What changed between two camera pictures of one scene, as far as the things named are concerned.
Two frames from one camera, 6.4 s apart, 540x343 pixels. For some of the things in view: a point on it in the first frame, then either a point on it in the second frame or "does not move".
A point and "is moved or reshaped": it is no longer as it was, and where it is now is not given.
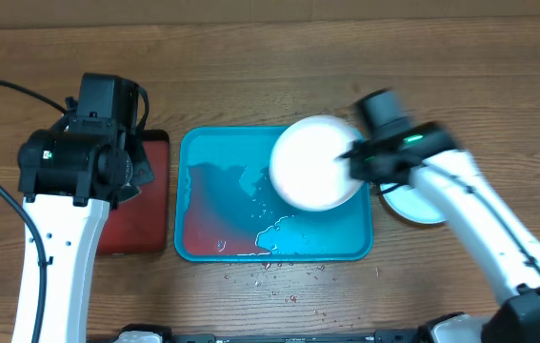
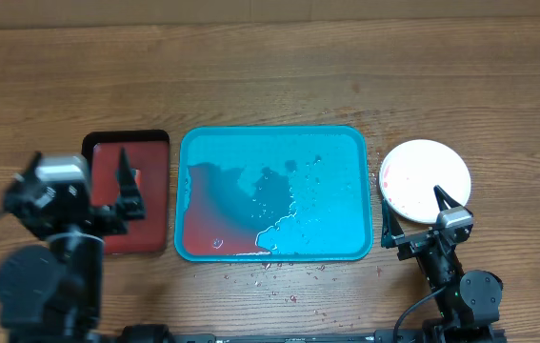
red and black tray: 140,225 does not move
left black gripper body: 137,165 → 60,222
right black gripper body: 370,167 → 417,243
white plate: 304,165 is moved or reshaped
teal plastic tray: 228,209 does not move
